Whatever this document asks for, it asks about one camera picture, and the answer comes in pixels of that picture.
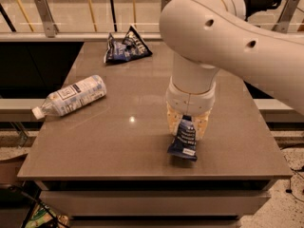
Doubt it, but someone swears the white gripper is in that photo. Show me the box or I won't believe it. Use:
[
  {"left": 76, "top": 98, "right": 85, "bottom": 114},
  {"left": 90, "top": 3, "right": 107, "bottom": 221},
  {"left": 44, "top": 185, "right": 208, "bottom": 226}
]
[{"left": 166, "top": 78, "right": 216, "bottom": 141}]

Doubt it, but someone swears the blue rxbar blueberry bar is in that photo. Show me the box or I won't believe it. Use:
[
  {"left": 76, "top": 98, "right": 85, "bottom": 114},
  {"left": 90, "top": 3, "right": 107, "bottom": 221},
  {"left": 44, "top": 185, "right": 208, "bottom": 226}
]
[{"left": 167, "top": 116, "right": 198, "bottom": 162}]

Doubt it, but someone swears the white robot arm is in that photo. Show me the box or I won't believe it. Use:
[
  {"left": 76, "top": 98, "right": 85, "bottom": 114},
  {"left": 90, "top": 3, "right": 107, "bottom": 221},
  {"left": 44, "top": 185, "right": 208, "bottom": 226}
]
[{"left": 159, "top": 0, "right": 304, "bottom": 140}]

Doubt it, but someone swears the blue chip bag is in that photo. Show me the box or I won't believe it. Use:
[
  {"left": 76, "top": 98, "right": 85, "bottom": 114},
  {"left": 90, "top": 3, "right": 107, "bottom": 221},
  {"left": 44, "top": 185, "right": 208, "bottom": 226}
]
[{"left": 104, "top": 26, "right": 153, "bottom": 64}]

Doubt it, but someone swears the clear plastic water bottle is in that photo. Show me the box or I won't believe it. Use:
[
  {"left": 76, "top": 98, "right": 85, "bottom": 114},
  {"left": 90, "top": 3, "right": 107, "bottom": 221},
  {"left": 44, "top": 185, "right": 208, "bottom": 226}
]
[{"left": 32, "top": 75, "right": 106, "bottom": 120}]

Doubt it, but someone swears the green snack package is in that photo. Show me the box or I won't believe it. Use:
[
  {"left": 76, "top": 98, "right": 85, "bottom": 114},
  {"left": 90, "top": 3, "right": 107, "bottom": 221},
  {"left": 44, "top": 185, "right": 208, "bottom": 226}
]
[{"left": 25, "top": 203, "right": 69, "bottom": 228}]

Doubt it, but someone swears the glass railing with metal posts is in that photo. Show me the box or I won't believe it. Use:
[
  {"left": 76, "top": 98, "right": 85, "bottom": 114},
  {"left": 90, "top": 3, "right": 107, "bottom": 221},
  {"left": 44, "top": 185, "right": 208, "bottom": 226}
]
[{"left": 0, "top": 0, "right": 304, "bottom": 43}]

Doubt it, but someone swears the black floor cable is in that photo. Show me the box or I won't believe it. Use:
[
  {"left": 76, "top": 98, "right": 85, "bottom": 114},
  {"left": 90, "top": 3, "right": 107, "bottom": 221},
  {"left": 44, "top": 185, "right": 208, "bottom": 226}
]
[{"left": 279, "top": 142, "right": 304, "bottom": 204}]

